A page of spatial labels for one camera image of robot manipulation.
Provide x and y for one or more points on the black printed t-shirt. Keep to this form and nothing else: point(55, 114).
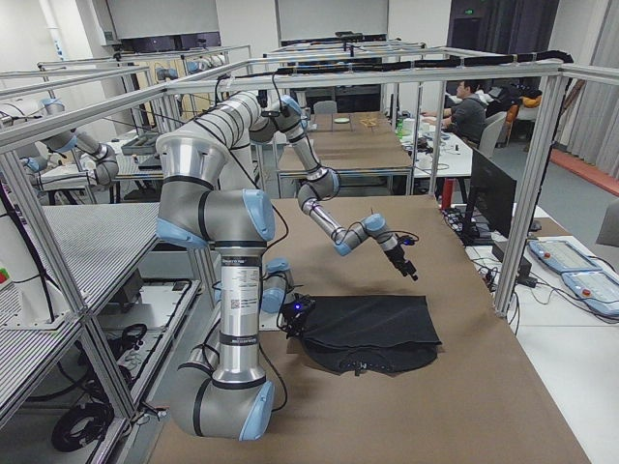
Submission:
point(382, 333)

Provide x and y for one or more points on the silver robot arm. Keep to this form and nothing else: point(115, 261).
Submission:
point(233, 399)
point(246, 114)

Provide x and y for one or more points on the black Huawei monitor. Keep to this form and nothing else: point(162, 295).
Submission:
point(490, 203)

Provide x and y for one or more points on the power strip with plugs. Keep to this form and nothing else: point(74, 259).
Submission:
point(454, 218)

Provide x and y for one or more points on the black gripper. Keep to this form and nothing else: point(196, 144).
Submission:
point(397, 257)
point(293, 323)

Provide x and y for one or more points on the striped workbench table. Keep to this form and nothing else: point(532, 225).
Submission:
point(101, 245)

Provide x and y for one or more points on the aluminium frame post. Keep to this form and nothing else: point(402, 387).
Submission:
point(530, 188)

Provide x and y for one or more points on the teach pendant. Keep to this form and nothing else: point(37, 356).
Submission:
point(561, 257)

